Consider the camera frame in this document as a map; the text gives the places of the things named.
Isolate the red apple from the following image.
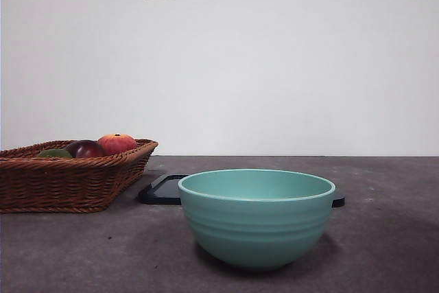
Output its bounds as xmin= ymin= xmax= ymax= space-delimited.
xmin=97 ymin=133 xmax=137 ymax=156

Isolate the dark red plum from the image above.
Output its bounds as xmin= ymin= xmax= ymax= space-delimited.
xmin=64 ymin=139 xmax=106 ymax=159

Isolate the teal ceramic bowl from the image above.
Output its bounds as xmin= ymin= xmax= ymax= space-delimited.
xmin=177 ymin=168 xmax=336 ymax=271

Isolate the green avocado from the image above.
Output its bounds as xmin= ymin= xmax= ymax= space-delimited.
xmin=36 ymin=148 xmax=73 ymax=159

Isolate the dark rectangular tray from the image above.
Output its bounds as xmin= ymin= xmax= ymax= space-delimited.
xmin=138 ymin=174 xmax=346 ymax=208

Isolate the brown wicker basket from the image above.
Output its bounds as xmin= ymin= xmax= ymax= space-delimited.
xmin=0 ymin=139 xmax=159 ymax=214

